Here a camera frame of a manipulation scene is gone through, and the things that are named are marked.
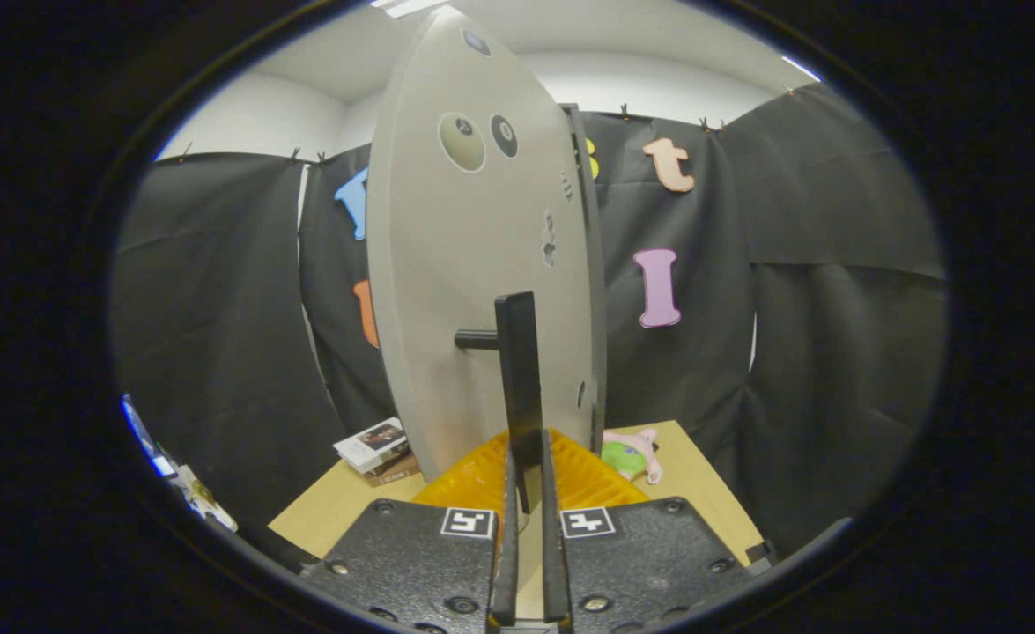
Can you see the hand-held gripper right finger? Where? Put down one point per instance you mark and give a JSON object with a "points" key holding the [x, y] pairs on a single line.
{"points": [[649, 563]]}

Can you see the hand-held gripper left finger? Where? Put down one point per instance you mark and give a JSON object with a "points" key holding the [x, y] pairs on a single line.
{"points": [[411, 563]]}

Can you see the beige shoe cabinet door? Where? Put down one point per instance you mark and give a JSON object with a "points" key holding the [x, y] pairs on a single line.
{"points": [[447, 308]]}

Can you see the grey shoe cabinet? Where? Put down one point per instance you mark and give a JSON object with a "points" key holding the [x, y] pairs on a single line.
{"points": [[598, 264]]}

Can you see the brown book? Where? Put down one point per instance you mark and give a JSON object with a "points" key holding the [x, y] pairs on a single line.
{"points": [[398, 471]]}

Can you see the pink and green plush toy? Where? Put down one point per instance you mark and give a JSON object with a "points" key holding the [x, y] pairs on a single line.
{"points": [[623, 458]]}

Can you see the white book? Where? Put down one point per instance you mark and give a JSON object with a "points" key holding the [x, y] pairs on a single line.
{"points": [[367, 445]]}

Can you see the white blue printed clutter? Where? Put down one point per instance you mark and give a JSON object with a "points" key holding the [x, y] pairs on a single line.
{"points": [[204, 502]]}

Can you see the black backdrop cloth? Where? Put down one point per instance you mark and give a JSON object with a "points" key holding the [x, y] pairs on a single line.
{"points": [[834, 352]]}

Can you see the small ceiling light panel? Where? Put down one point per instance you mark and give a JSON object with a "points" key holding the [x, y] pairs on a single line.
{"points": [[801, 68]]}

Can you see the long ceiling light panel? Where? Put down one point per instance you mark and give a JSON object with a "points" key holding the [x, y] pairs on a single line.
{"points": [[407, 6]]}

